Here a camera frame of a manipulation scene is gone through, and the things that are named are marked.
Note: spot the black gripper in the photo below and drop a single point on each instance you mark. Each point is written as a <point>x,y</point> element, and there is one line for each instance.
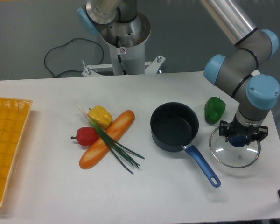
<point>253,133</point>

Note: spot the glass lid blue knob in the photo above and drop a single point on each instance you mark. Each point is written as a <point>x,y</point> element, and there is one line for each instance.
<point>232,156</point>

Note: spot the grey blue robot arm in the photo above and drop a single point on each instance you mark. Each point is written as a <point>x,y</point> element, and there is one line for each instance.
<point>256,94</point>

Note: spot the green bell pepper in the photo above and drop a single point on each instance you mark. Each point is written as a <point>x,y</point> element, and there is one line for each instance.
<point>214,109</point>

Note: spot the green spring onion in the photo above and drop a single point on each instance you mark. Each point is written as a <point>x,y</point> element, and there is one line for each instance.
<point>112,144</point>

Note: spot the orange baguette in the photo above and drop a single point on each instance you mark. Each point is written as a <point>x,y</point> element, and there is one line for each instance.
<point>107,140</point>

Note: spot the yellow bell pepper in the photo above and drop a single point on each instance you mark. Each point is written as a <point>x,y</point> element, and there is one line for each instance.
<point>100,116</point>

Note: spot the red bell pepper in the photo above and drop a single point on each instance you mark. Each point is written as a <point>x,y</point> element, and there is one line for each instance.
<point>85,136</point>

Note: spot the yellow woven basket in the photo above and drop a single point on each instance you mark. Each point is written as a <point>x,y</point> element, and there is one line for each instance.
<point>14,114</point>

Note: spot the dark saucepan blue handle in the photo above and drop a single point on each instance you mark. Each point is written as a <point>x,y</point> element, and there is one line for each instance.
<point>173,127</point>

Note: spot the white pedestal base frame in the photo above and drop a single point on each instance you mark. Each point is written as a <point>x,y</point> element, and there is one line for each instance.
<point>100,68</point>

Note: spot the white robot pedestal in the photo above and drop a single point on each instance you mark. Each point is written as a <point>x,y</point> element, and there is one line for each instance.
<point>126,42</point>

